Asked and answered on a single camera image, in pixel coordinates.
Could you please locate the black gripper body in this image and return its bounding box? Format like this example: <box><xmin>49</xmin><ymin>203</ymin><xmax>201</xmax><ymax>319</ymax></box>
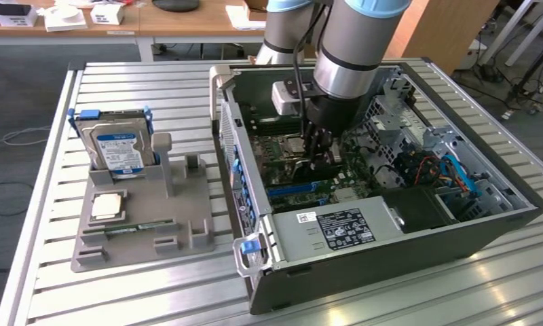
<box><xmin>305</xmin><ymin>93</ymin><xmax>363</xmax><ymax>135</ymax></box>

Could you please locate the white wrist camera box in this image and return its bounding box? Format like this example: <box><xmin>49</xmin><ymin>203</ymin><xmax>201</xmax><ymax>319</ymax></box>
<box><xmin>270</xmin><ymin>80</ymin><xmax>310</xmax><ymax>117</ymax></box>

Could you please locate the brown cardboard box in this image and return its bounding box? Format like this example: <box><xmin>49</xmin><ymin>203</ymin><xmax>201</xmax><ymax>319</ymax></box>
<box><xmin>244</xmin><ymin>0</ymin><xmax>273</xmax><ymax>13</ymax></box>

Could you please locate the grey labelled power supply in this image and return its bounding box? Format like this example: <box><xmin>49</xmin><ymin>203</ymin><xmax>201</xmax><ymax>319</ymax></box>
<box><xmin>270</xmin><ymin>196</ymin><xmax>406</xmax><ymax>264</ymax></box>

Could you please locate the black wheeled stand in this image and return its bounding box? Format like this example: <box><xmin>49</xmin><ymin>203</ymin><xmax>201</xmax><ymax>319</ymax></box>
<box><xmin>502</xmin><ymin>0</ymin><xmax>543</xmax><ymax>120</ymax></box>

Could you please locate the red orange power wire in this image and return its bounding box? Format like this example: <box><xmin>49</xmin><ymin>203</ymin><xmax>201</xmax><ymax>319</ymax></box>
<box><xmin>415</xmin><ymin>158</ymin><xmax>458</xmax><ymax>187</ymax></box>

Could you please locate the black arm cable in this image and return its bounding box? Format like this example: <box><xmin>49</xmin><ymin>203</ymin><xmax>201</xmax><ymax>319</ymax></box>
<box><xmin>291</xmin><ymin>0</ymin><xmax>334</xmax><ymax>139</ymax></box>

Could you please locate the loose silver CPU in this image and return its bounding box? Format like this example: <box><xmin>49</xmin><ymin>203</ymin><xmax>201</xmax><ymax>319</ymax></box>
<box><xmin>92</xmin><ymin>194</ymin><xmax>124</xmax><ymax>220</ymax></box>

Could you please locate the metal CPU socket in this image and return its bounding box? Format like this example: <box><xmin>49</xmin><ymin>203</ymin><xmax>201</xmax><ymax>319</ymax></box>
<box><xmin>273</xmin><ymin>134</ymin><xmax>309</xmax><ymax>160</ymax></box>

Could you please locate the dark green motherboard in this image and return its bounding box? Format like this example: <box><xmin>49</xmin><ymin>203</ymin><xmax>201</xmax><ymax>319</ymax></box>
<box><xmin>248</xmin><ymin>105</ymin><xmax>386</xmax><ymax>211</ymax></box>

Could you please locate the white table frame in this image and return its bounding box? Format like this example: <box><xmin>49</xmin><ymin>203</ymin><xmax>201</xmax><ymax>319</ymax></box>
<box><xmin>477</xmin><ymin>0</ymin><xmax>543</xmax><ymax>69</ymax></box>

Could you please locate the wooden desk with white frame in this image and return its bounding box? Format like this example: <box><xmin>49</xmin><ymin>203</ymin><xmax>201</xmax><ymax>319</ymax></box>
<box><xmin>0</xmin><ymin>0</ymin><xmax>141</xmax><ymax>64</ymax></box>
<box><xmin>137</xmin><ymin>0</ymin><xmax>393</xmax><ymax>62</ymax></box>

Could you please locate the white box with black insert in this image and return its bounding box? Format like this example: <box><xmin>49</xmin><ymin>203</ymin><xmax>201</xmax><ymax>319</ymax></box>
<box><xmin>0</xmin><ymin>1</ymin><xmax>40</xmax><ymax>28</ymax></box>

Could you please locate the wooden cabinet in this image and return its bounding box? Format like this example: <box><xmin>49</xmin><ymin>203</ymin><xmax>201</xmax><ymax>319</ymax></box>
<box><xmin>382</xmin><ymin>0</ymin><xmax>502</xmax><ymax>74</ymax></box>

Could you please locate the grey plastic parts rack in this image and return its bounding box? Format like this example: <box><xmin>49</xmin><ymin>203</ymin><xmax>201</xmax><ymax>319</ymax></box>
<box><xmin>69</xmin><ymin>132</ymin><xmax>218</xmax><ymax>274</ymax></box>

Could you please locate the black floor cable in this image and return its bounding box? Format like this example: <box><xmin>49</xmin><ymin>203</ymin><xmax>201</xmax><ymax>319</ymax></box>
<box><xmin>0</xmin><ymin>181</ymin><xmax>32</xmax><ymax>217</ymax></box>

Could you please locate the black and silver PC case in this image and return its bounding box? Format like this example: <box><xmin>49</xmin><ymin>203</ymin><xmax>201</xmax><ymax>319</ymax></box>
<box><xmin>208</xmin><ymin>60</ymin><xmax>543</xmax><ymax>316</ymax></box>

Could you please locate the white paper stack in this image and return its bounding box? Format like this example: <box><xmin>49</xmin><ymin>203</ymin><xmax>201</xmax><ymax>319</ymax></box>
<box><xmin>225</xmin><ymin>5</ymin><xmax>269</xmax><ymax>31</ymax></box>

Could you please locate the green RAM stick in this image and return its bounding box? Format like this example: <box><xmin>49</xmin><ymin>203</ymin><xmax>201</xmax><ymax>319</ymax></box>
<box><xmin>84</xmin><ymin>220</ymin><xmax>176</xmax><ymax>235</ymax></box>

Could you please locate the hard disk with blue carrier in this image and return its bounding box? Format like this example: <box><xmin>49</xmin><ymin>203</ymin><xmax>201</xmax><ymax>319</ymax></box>
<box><xmin>66</xmin><ymin>105</ymin><xmax>157</xmax><ymax>179</ymax></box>

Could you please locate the blue disk wire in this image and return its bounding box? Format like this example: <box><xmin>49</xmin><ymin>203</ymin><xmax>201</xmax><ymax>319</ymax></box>
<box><xmin>438</xmin><ymin>153</ymin><xmax>481</xmax><ymax>198</ymax></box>

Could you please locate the black plastic air shroud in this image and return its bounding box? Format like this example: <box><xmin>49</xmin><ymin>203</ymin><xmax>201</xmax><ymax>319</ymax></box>
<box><xmin>382</xmin><ymin>185</ymin><xmax>461</xmax><ymax>234</ymax></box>

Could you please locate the black low-profile graphics card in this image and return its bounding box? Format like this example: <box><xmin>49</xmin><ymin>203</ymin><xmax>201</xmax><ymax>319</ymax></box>
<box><xmin>293</xmin><ymin>158</ymin><xmax>337</xmax><ymax>186</ymax></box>

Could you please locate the black round pad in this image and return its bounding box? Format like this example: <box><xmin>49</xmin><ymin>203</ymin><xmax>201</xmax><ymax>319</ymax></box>
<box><xmin>152</xmin><ymin>0</ymin><xmax>204</xmax><ymax>14</ymax></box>

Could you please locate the white box with round roll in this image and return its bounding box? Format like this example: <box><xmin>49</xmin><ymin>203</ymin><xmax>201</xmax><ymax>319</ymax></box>
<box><xmin>42</xmin><ymin>5</ymin><xmax>89</xmax><ymax>33</ymax></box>

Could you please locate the white floor cable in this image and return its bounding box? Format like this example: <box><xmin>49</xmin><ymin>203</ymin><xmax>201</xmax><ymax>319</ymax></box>
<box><xmin>0</xmin><ymin>125</ymin><xmax>54</xmax><ymax>147</ymax></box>

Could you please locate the blue expansion slot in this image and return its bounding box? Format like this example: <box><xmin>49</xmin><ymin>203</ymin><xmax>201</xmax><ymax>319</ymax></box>
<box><xmin>266</xmin><ymin>181</ymin><xmax>323</xmax><ymax>198</ymax></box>

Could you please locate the white labelled box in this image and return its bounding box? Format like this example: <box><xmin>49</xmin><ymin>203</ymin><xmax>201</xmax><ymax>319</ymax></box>
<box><xmin>89</xmin><ymin>3</ymin><xmax>129</xmax><ymax>26</ymax></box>

